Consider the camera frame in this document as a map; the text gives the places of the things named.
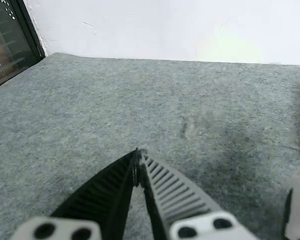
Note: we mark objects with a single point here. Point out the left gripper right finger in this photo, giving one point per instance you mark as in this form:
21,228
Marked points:
172,192

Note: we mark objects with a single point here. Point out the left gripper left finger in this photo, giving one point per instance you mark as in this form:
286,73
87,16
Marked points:
102,200

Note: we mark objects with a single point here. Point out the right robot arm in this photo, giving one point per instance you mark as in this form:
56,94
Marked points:
298,205

